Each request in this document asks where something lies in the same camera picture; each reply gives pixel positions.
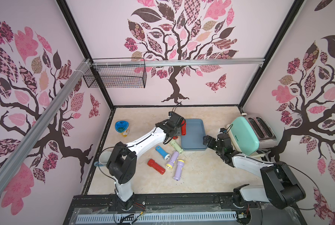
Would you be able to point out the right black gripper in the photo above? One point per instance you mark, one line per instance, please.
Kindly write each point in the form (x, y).
(214, 142)

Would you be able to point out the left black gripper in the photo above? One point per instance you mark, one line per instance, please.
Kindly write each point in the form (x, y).
(178, 131)

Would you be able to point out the red flashlight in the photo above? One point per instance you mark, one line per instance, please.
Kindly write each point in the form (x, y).
(183, 128)
(151, 163)

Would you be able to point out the green flashlight yellow head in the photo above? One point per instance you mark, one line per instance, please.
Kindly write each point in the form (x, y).
(176, 146)

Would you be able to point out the blue-grey storage tray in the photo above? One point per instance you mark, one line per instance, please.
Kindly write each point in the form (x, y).
(195, 132)

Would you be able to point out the blue flashlight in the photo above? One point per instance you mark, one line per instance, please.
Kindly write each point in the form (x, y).
(166, 156)

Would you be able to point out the purple flashlight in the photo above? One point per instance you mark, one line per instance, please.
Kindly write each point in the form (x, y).
(170, 164)
(179, 169)

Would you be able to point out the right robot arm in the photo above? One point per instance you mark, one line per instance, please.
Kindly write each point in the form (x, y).
(280, 186)

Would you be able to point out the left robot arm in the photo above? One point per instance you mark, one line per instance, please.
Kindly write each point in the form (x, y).
(121, 162)

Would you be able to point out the mint green toaster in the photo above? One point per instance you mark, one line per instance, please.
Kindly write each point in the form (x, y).
(250, 133)

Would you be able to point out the blue lidded cup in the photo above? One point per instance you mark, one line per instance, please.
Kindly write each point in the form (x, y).
(122, 127)

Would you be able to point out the white blue mug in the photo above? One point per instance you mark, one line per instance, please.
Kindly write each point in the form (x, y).
(103, 159)

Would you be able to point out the white slotted cable duct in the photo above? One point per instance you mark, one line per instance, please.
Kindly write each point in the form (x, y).
(154, 218)

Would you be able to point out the black wire basket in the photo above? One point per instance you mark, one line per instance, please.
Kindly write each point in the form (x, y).
(117, 73)

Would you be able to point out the aluminium rail back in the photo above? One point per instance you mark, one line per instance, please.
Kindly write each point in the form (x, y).
(181, 62)

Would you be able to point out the aluminium rail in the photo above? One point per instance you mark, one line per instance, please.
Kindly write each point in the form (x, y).
(181, 62)
(13, 163)

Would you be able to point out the aluminium rail left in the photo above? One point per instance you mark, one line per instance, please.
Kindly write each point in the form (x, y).
(13, 163)

